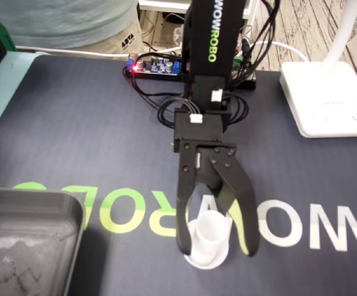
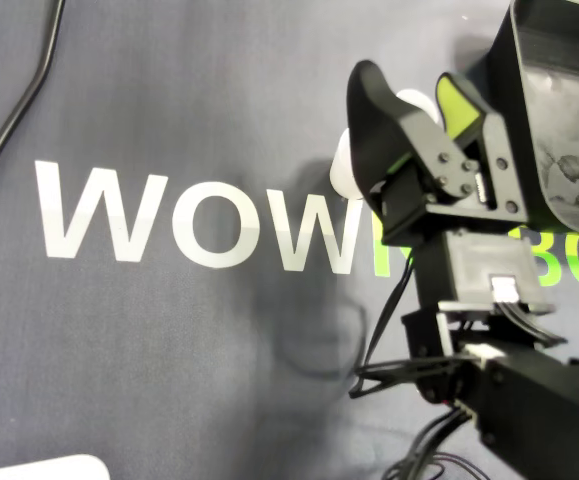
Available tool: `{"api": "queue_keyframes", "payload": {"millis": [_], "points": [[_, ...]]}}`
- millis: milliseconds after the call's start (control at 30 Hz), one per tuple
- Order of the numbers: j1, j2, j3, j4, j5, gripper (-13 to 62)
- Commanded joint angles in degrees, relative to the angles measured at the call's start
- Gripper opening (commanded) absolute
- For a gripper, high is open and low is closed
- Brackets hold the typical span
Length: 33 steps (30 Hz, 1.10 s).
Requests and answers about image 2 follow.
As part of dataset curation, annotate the white plastic cylinder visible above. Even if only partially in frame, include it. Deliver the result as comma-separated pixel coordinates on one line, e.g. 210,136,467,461
396,88,440,126

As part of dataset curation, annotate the translucent white plastic cup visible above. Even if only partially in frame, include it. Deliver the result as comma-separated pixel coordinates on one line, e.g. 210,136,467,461
328,127,365,199

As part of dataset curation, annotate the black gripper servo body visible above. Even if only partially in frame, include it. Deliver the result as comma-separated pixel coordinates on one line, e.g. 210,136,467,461
368,112,530,247

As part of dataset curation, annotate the black 3D-printed tray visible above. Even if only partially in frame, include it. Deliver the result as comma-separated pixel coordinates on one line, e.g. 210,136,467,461
488,0,579,235

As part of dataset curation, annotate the thin red black wire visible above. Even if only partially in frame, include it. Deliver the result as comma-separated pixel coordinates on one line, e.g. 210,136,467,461
383,404,495,480

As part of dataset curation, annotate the dark grey WOWROBO printed mat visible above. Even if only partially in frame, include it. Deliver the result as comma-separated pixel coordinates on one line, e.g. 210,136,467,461
0,0,579,480

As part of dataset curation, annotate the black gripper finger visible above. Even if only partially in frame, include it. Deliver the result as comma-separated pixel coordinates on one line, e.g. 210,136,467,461
435,72,493,150
346,59,477,204

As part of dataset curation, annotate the thick black power cable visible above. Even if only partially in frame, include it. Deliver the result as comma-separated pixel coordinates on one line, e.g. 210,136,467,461
0,0,66,214

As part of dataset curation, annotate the black robot servo cable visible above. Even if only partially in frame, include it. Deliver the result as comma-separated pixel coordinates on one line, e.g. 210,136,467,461
347,259,475,401

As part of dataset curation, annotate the white desk lamp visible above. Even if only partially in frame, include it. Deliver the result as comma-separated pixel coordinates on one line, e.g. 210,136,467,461
0,453,111,480

